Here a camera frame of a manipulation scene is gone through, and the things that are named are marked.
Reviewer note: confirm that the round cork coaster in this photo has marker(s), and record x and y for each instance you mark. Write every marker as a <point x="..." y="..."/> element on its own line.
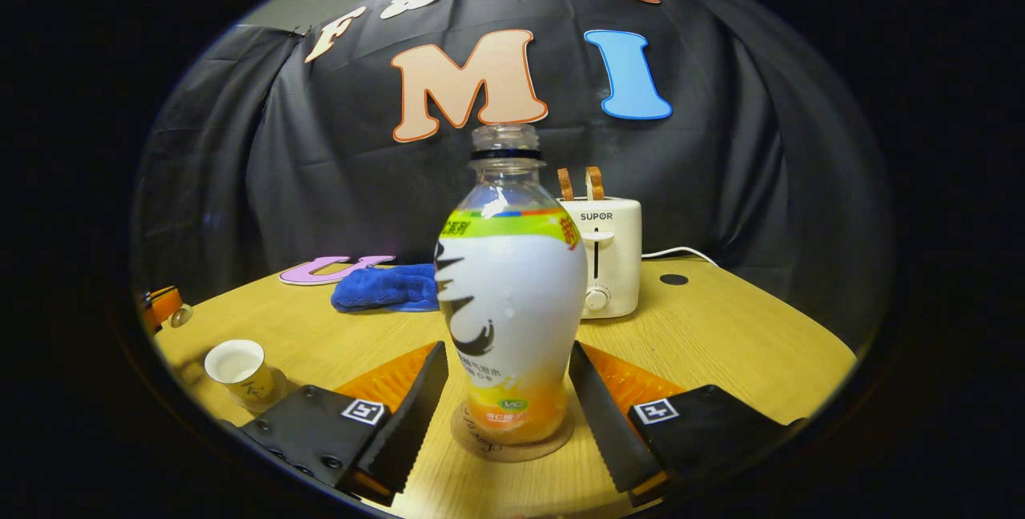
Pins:
<point x="488" y="448"/>

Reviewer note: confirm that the white teacup saucer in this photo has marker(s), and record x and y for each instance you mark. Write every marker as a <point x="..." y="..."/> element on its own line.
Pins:
<point x="277" y="387"/>

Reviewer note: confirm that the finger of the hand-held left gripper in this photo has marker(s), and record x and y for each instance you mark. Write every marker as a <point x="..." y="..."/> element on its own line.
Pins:
<point x="162" y="305"/>

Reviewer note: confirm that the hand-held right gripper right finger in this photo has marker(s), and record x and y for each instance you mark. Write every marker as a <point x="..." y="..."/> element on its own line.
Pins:
<point x="600" y="423"/>

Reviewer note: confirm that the toast bread slice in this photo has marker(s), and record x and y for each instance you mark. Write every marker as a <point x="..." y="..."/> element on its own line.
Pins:
<point x="565" y="183"/>
<point x="595" y="183"/>

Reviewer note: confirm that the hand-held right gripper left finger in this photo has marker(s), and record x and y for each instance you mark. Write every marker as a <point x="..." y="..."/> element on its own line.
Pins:
<point x="416" y="415"/>

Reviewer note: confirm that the black backdrop cloth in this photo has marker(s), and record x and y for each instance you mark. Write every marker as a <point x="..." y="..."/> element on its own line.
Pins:
<point x="304" y="166"/>

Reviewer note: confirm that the white toaster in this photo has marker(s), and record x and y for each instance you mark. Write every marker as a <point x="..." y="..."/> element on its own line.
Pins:
<point x="617" y="263"/>

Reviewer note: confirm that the blue towel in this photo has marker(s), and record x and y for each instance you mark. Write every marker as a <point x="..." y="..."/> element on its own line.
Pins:
<point x="384" y="288"/>

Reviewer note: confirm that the white teacup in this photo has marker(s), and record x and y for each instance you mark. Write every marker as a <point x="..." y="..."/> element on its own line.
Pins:
<point x="240" y="379"/>

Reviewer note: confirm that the purple cutout letter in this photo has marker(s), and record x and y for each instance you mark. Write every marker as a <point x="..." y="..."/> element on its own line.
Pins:
<point x="320" y="271"/>

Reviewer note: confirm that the clear water bottle white label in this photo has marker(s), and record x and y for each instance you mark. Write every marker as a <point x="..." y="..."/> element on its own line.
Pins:
<point x="512" y="303"/>

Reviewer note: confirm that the black table grommet hole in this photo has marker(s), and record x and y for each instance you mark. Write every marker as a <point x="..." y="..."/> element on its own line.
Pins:
<point x="673" y="279"/>

